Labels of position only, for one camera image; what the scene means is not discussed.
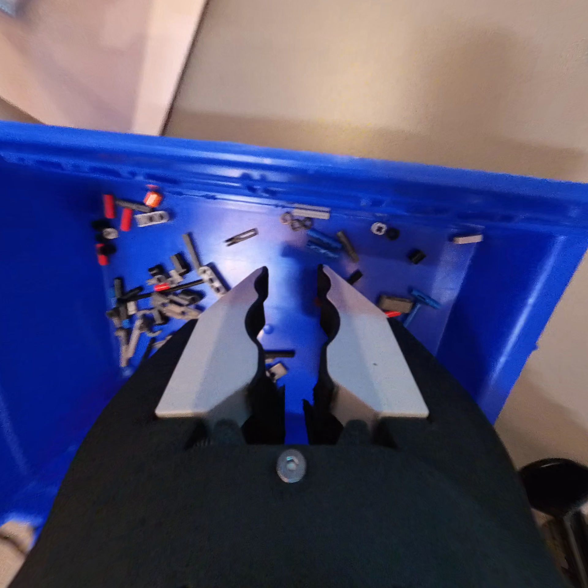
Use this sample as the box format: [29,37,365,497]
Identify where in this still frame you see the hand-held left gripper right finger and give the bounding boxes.
[317,264,431,429]

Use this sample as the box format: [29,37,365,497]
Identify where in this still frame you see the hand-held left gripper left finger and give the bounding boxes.
[155,266,272,428]

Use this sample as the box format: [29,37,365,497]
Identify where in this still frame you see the pile of small building parts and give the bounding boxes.
[92,184,485,382]

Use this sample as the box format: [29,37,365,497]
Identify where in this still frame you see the blue plastic bin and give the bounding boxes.
[0,120,588,543]

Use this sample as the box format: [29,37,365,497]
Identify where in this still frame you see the black round object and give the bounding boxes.
[518,458,588,588]

